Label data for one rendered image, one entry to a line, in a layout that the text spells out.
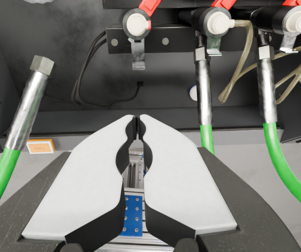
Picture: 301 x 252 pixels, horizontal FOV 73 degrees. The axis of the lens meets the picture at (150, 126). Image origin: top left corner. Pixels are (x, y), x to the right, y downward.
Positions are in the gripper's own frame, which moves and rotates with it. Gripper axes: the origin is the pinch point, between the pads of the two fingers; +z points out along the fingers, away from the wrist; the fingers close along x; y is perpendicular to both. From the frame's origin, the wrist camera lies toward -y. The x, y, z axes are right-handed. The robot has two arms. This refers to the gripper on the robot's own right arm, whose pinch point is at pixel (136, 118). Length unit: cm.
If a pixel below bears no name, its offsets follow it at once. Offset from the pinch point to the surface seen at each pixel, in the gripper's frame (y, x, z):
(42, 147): 19.5, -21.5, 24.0
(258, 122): 17.6, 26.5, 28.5
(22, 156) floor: 97, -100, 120
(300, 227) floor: 214, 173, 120
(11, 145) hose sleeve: 5.2, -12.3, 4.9
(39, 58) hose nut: -1.6, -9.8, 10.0
